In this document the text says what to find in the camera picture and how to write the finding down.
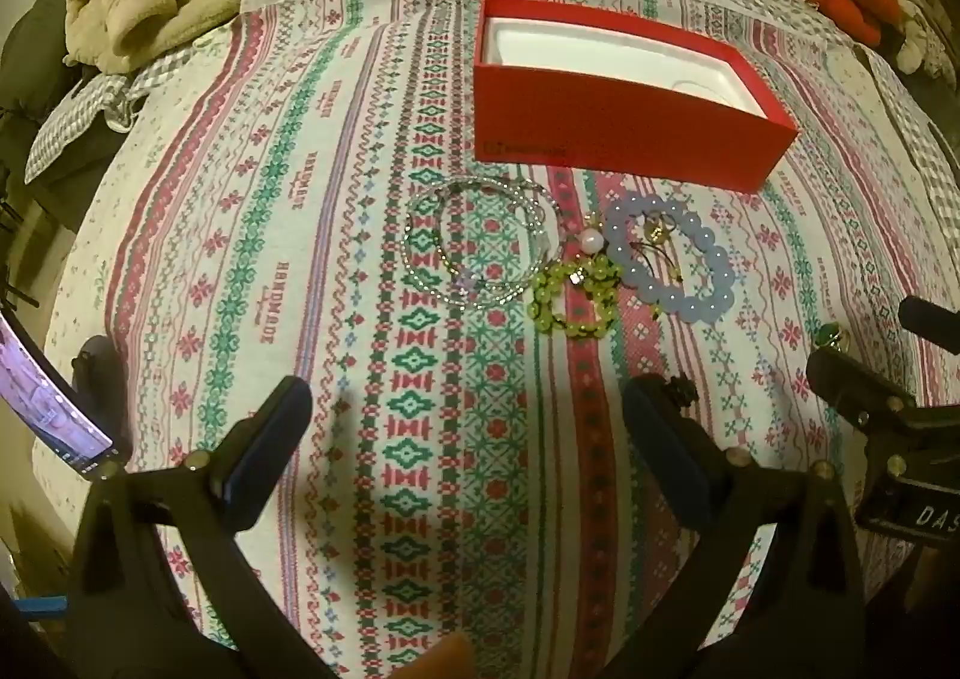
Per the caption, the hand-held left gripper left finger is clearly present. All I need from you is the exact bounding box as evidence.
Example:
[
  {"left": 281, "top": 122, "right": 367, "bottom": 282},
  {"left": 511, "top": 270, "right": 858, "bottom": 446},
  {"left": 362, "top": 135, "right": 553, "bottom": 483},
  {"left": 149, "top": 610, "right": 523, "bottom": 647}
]
[{"left": 67, "top": 375, "right": 331, "bottom": 679}]

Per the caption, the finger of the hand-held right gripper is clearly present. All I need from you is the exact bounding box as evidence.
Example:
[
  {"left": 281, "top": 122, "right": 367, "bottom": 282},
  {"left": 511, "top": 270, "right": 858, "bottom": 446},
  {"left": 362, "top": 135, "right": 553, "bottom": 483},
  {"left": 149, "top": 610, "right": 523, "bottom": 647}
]
[
  {"left": 806, "top": 347, "right": 916, "bottom": 429},
  {"left": 898, "top": 296, "right": 960, "bottom": 350}
]

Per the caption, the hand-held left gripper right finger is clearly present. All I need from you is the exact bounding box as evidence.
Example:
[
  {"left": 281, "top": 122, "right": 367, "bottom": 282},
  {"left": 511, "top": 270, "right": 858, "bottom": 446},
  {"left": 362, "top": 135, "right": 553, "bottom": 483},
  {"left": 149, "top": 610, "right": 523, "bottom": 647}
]
[{"left": 622, "top": 375, "right": 867, "bottom": 679}]

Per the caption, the pale blue bead bracelet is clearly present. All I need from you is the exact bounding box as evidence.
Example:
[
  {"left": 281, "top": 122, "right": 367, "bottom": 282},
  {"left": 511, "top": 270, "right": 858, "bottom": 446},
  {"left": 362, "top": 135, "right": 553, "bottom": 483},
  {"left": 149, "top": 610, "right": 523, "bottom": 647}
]
[{"left": 604, "top": 195, "right": 736, "bottom": 324}]

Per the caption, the green bead bracelet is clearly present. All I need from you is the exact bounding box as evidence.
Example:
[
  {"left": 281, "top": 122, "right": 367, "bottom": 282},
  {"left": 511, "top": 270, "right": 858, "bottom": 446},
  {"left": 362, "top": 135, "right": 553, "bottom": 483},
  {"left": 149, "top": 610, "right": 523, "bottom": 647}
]
[{"left": 529, "top": 255, "right": 623, "bottom": 339}]

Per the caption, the silver beaded bracelet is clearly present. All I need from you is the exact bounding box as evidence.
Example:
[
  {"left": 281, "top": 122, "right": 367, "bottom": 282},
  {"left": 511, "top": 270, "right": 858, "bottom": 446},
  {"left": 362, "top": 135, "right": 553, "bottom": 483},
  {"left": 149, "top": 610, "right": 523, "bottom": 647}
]
[{"left": 401, "top": 178, "right": 562, "bottom": 311}]

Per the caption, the red cardboard box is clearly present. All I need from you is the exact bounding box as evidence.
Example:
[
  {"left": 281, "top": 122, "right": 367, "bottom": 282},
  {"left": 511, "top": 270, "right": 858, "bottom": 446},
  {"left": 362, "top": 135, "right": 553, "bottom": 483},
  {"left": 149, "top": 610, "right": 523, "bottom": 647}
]
[{"left": 472, "top": 0, "right": 800, "bottom": 194}]

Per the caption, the patterned striped blanket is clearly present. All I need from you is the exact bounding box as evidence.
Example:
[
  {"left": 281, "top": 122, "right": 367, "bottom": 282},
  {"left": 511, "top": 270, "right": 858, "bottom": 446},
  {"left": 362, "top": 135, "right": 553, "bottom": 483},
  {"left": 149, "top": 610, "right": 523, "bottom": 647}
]
[{"left": 34, "top": 0, "right": 960, "bottom": 679}]

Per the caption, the dark cloth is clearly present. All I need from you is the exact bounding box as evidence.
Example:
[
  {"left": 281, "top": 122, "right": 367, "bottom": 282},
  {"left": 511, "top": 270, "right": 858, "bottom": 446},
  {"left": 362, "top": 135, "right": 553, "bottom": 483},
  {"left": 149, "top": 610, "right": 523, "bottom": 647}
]
[{"left": 0, "top": 0, "right": 98, "bottom": 125}]

